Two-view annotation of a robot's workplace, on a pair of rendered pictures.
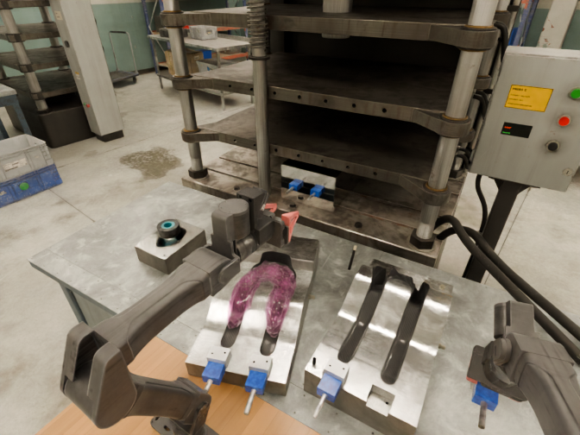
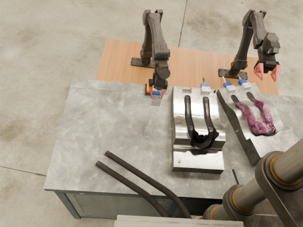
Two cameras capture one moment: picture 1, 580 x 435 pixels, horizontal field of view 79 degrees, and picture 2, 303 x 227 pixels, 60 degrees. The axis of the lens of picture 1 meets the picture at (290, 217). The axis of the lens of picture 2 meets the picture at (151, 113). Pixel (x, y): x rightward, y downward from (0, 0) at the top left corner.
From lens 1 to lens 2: 1.52 m
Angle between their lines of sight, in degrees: 85
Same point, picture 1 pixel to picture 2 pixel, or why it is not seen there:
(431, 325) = (180, 121)
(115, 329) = (258, 14)
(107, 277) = not seen: outside the picture
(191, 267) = (263, 33)
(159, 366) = (263, 87)
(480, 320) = (153, 162)
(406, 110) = not seen: hidden behind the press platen
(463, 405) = (156, 115)
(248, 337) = (244, 98)
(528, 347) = (164, 45)
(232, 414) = not seen: hidden behind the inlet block
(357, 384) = (196, 91)
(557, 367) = (158, 39)
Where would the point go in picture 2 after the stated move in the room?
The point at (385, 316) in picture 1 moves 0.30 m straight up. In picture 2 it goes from (199, 121) to (216, 86)
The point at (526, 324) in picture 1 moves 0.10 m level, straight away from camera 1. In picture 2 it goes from (162, 62) to (156, 77)
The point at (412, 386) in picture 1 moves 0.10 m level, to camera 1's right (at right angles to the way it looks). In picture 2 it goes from (178, 97) to (163, 103)
